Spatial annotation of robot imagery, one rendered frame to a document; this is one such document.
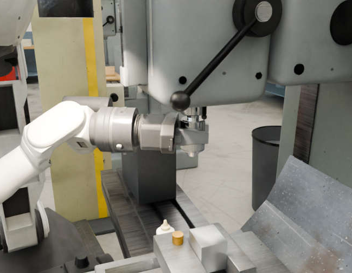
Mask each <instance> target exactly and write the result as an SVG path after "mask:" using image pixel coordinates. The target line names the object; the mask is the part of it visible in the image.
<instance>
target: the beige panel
mask: <svg viewBox="0 0 352 273"><path fill-rule="evenodd" d="M93 10H94V18H39V11H38V6H37V3H36V5H35V7H34V12H33V16H32V19H31V28H32V33H33V41H34V50H35V58H36V66H37V74H38V80H39V88H40V96H41V104H42V112H43V114H44V113H45V112H47V111H48V110H50V109H51V108H53V107H54V106H56V105H57V104H59V103H61V102H62V99H63V97H64V96H93V97H107V87H106V71H105V54H104V38H103V22H102V13H101V0H93ZM49 160H51V163H52V165H51V166H50V174H51V179H52V187H53V196H54V204H55V212H56V213H58V214H59V215H61V216H63V217H64V218H66V219H67V220H69V221H70V222H72V223H73V222H77V221H80V220H83V219H86V220H87V222H88V224H89V225H90V227H91V229H92V231H93V233H94V234H95V236H98V235H104V234H107V233H113V232H115V229H114V226H113V223H112V219H111V216H110V213H109V211H108V208H107V205H106V202H105V198H104V195H103V192H102V188H101V174H100V171H102V170H110V169H112V161H111V152H101V151H100V150H99V149H98V148H96V149H95V150H94V151H92V152H91V153H87V154H79V153H76V152H74V151H73V150H72V149H71V148H70V147H69V146H68V145H67V143H66V142H64V143H62V144H61V145H60V146H58V147H57V148H55V149H54V151H53V153H52V155H51V157H50V159H49Z"/></svg>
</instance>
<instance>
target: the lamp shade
mask: <svg viewBox="0 0 352 273"><path fill-rule="evenodd" d="M37 6H38V11H39V18H94V10H93V0H37Z"/></svg>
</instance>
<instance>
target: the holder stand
mask: <svg viewBox="0 0 352 273"><path fill-rule="evenodd" d="M121 159H122V169H123V177H124V179H125V180H126V182H127V184H128V186H129V188H130V190H131V192H132V193H133V195H134V197H135V199H136V201H137V203H138V204H139V205H143V204H149V203H154V202H160V201H164V200H169V199H175V198H176V148H175V153H174V154H169V153H161V151H157V150H143V149H141V148H140V146H138V149H137V151H136V153H126V155H123V153H121Z"/></svg>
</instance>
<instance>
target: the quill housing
mask: <svg viewBox="0 0 352 273"><path fill-rule="evenodd" d="M234 2H235V0H146V35H147V57H148V84H147V85H146V86H139V88H141V89H142V90H143V91H145V92H146V93H147V94H149V95H150V96H152V97H153V98H154V99H155V100H157V101H158V102H160V103H161V104H162V105H164V106H166V107H168V108H171V109H172V107H171V105H170V97H171V96H172V94H173V93H174V92H176V91H179V90H181V91H184V90H185V89H186V88H187V87H188V86H189V85H190V84H191V83H192V82H193V80H194V79H195V78H196V77H197V76H198V75H199V73H200V72H201V71H203V70H204V68H205V67H206V66H207V65H208V64H209V63H210V61H211V60H212V59H213V58H214V57H215V56H216V55H217V54H218V53H219V52H220V50H221V49H222V48H223V47H224V46H225V45H226V44H227V43H228V42H229V41H230V39H231V38H232V37H233V36H234V35H235V34H236V33H237V32H238V30H237V28H236V27H235V25H234V22H233V18H232V10H233V5H234ZM270 39H271V34H269V35H267V36H265V37H248V36H245V37H244V38H243V39H242V40H241V41H240V42H239V43H238V44H237V45H236V46H235V48H234V49H233V50H232V51H231V52H230V53H229V54H228V55H227V56H226V57H225V59H224V60H223V61H222V62H221V63H220V64H219V65H218V66H217V67H216V68H215V70H214V71H213V72H212V73H211V74H210V75H209V76H208V77H207V78H206V79H205V80H204V82H203V83H202V84H201V85H200V86H199V87H198V89H197V90H196V91H194V93H193V94H192V95H191V96H190V100H191V103H190V106H189V108H195V107H207V106H219V105H231V104H239V103H251V102H254V101H257V100H259V99H260V98H261V97H262V96H263V94H264V93H265V90H266V83H267V70H268V58H269V51H270Z"/></svg>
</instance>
